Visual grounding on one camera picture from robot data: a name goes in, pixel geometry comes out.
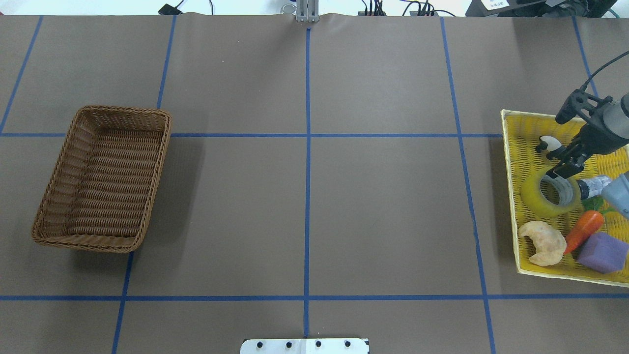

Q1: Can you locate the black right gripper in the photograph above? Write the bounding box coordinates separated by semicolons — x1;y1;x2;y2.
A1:
544;96;629;179

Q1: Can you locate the yellow tape roll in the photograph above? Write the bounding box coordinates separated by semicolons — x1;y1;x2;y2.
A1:
520;169;580;218

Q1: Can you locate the yellow plastic basket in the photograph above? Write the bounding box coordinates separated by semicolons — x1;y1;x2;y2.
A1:
501;110;629;287

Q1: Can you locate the brown wicker basket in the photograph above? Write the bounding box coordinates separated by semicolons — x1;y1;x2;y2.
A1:
31;105;172;253

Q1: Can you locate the toy panda figure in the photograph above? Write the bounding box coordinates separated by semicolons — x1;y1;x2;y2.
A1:
535;135;564;153

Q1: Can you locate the small printed bottle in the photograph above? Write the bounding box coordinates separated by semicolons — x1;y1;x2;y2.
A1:
576;175;612;200

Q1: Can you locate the orange toy carrot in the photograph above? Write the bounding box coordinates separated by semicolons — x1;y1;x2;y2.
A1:
564;210;604;255

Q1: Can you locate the toy croissant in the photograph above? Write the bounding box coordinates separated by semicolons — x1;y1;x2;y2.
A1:
517;220;568;266

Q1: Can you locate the purple foam block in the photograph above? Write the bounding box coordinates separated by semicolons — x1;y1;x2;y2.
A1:
577;232;629;274

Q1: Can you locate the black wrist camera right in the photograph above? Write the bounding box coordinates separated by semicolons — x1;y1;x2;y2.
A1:
555;89;613;124

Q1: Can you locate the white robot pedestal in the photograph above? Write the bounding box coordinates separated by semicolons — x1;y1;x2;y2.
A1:
240;338;371;354

